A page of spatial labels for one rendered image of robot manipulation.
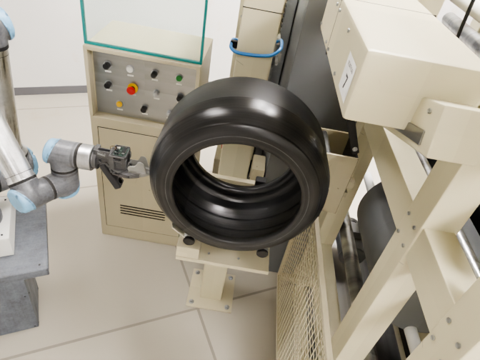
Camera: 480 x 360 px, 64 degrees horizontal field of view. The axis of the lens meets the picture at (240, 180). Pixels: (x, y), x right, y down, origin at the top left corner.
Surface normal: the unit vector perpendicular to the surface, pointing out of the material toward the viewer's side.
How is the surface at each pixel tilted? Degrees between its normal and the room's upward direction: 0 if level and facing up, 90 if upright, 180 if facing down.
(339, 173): 90
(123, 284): 0
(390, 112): 90
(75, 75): 90
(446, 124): 72
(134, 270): 0
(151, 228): 90
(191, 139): 82
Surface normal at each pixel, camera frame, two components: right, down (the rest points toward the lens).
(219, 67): 0.37, 0.63
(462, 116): -0.04, 0.35
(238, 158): -0.09, 0.62
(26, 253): 0.15, -0.77
